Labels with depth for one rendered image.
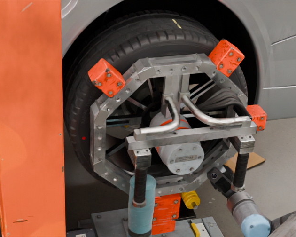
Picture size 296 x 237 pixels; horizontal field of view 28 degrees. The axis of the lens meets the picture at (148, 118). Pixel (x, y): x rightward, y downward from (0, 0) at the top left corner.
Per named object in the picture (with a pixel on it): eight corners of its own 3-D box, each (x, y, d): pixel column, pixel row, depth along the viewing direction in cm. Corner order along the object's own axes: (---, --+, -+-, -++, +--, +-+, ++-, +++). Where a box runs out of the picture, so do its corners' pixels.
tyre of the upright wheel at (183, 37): (255, 63, 236) (134, -28, 200) (284, 93, 217) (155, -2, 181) (152, 180, 253) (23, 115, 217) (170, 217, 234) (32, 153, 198)
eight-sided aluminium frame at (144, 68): (226, 175, 228) (247, 48, 199) (233, 185, 223) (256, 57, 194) (89, 195, 213) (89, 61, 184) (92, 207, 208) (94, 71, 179)
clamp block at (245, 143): (241, 137, 194) (244, 123, 191) (253, 153, 186) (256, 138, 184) (227, 138, 192) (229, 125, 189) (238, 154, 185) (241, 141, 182)
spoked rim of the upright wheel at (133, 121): (230, 69, 233) (136, 2, 206) (256, 99, 215) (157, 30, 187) (151, 161, 247) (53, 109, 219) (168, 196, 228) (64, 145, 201)
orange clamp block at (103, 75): (120, 73, 191) (102, 57, 186) (127, 84, 185) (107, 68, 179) (105, 87, 192) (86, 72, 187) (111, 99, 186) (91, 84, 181)
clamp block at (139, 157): (142, 149, 184) (143, 136, 181) (151, 167, 177) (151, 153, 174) (127, 152, 183) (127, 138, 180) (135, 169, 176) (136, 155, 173)
